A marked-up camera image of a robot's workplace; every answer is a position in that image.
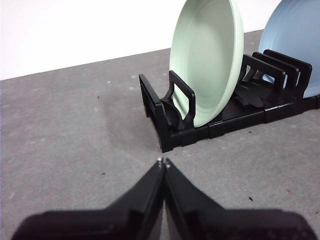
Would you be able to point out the black plastic plate rack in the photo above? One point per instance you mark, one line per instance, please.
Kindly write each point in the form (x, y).
(237, 117)

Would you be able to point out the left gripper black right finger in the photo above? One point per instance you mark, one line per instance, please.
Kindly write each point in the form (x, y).
(225, 225)

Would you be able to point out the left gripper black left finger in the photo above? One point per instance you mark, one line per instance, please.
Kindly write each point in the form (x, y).
(100, 225)

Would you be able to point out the blue round plate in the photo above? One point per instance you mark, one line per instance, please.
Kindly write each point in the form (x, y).
(292, 32)

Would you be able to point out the pale green round plate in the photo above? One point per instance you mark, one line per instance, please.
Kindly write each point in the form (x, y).
(207, 62)

